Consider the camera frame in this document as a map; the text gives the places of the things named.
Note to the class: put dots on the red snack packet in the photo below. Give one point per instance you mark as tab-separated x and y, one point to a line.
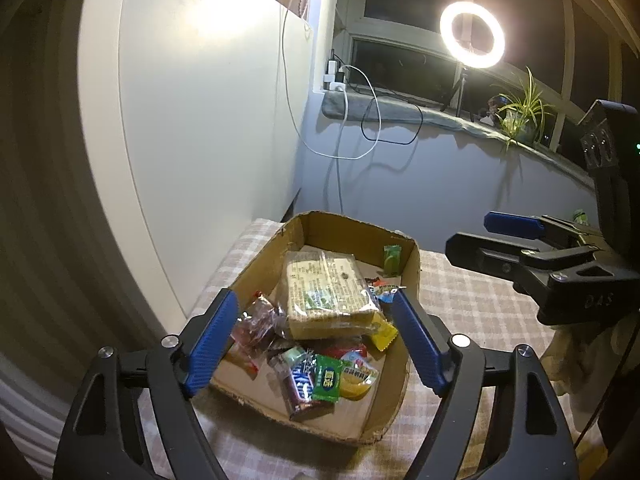
345	350

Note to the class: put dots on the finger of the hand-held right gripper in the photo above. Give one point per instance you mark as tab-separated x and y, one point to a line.
510	222
480	252

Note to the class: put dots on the person's right forearm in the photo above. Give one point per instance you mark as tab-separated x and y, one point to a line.
625	400

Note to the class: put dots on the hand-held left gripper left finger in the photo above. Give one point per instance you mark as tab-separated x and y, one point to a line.
215	340

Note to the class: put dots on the checked tablecloth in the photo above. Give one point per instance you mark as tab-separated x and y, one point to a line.
475	310

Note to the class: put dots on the red and blue candy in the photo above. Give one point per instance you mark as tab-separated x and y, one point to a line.
382	290

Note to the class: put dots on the white power strip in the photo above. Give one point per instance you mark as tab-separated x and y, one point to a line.
334	85

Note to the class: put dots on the brown cardboard box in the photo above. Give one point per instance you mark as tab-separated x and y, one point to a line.
350	240

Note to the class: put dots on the brown chocolate bar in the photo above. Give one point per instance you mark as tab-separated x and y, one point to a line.
300	390

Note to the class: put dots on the grey windowsill cloth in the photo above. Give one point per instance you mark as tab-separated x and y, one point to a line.
400	112

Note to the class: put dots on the black light tripod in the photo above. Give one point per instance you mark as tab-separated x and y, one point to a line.
460	92

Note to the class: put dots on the white cabinet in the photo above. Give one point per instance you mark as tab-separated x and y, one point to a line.
200	110

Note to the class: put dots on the yellow snack packet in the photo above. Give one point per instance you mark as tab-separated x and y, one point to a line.
382	335

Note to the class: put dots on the white window frame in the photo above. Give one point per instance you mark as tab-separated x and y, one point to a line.
400	35

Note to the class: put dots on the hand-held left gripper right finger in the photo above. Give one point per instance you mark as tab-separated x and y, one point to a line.
415	340

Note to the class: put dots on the person's right hand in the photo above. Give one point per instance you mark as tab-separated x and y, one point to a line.
580	360

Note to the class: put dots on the green snack packet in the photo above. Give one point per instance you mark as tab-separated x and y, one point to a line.
327	380

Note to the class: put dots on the potted spider plant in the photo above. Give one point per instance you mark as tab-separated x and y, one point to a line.
522	127

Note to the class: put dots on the clear dark candy packet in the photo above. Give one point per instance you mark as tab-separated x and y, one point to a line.
280	346

